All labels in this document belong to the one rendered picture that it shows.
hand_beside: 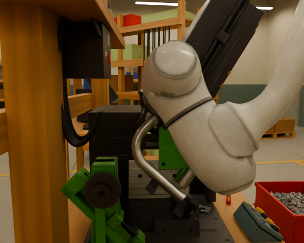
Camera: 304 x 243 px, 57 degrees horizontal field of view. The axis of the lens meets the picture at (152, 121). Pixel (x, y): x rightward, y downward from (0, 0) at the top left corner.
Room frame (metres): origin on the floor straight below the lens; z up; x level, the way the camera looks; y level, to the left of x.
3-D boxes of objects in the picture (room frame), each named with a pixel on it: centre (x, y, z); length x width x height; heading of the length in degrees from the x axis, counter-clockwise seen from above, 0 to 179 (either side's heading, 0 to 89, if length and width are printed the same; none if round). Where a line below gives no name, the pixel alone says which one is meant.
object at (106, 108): (1.08, 0.13, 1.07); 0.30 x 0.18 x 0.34; 1
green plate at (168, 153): (0.91, -0.08, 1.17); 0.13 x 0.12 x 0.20; 1
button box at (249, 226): (0.80, -0.32, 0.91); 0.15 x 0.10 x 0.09; 1
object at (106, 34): (0.86, 0.19, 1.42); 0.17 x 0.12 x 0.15; 1
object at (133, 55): (4.39, 0.36, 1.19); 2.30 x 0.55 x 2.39; 49
